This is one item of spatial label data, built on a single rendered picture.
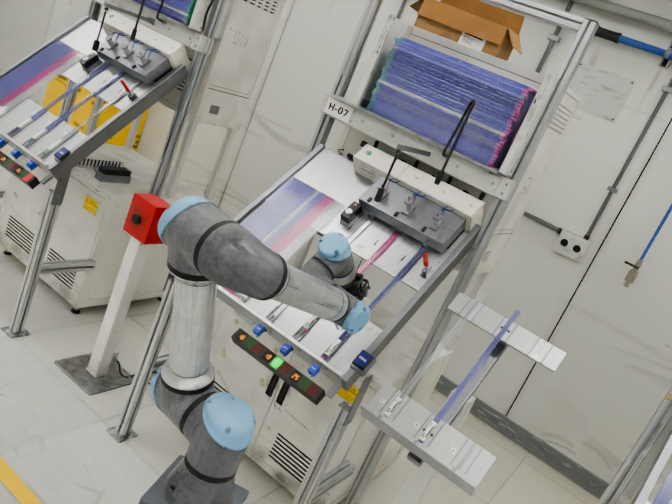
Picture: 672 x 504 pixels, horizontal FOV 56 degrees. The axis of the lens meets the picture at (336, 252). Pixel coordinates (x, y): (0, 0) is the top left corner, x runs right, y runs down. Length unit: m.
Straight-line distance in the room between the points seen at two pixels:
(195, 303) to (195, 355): 0.13
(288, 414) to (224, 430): 1.02
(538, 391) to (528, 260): 0.71
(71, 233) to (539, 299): 2.38
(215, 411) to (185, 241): 0.38
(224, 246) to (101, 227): 1.84
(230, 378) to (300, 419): 0.34
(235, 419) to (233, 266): 0.38
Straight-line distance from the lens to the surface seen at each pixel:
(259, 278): 1.14
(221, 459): 1.39
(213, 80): 3.01
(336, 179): 2.30
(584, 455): 3.74
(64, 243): 3.14
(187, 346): 1.35
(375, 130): 2.28
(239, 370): 2.45
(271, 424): 2.41
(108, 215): 2.93
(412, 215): 2.10
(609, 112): 3.56
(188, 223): 1.19
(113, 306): 2.63
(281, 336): 1.91
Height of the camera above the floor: 1.51
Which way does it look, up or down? 16 degrees down
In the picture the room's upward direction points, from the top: 23 degrees clockwise
